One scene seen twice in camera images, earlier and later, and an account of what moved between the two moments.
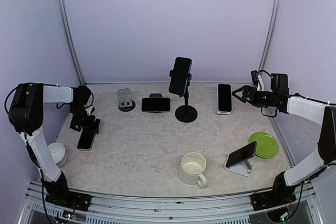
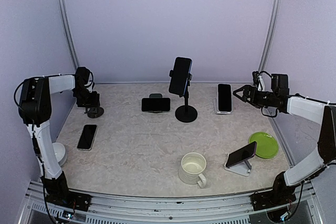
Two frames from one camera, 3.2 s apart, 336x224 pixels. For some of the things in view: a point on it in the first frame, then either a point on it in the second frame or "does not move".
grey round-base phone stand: [126, 103] -> [93, 112]
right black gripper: [247, 94] does not move
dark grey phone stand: [155, 95] does not move
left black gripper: [89, 125] -> [94, 101]
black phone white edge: [86, 140] does not move
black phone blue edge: [180, 75] does not move
